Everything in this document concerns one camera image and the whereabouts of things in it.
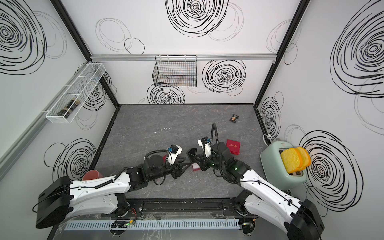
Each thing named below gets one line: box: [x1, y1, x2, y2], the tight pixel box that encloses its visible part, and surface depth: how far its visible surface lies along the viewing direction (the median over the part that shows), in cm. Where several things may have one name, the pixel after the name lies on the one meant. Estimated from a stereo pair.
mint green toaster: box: [260, 141, 307, 191], surface depth 75 cm
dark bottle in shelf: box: [57, 97, 81, 119], surface depth 69 cm
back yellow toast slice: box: [294, 147, 311, 171], surface depth 70 cm
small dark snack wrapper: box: [229, 113, 240, 123], surface depth 113 cm
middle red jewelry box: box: [192, 162, 201, 172], surface depth 86 cm
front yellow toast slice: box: [280, 148, 303, 174], surface depth 72 cm
